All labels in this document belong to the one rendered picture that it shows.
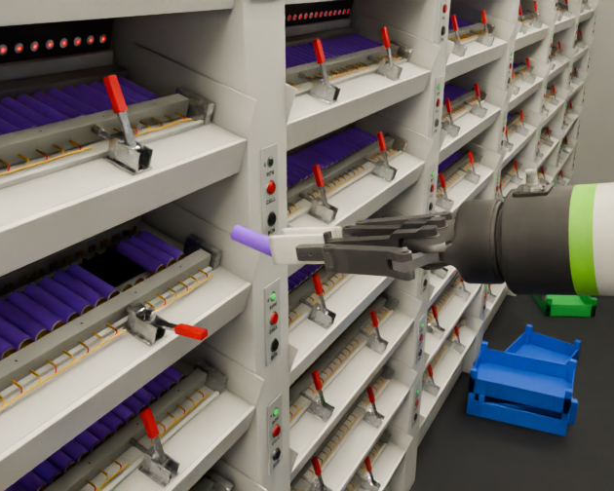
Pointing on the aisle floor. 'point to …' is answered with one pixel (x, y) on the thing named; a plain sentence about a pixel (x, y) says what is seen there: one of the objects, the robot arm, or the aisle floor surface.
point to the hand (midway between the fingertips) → (306, 245)
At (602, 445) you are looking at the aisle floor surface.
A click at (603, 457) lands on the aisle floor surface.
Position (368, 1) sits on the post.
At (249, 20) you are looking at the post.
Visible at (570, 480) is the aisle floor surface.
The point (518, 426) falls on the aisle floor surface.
